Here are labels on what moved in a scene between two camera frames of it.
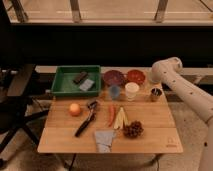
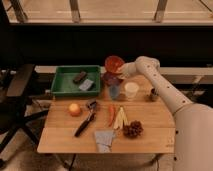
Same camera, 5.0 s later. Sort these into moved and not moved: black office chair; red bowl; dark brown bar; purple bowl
Moved: red bowl
Not moved: black office chair; purple bowl; dark brown bar
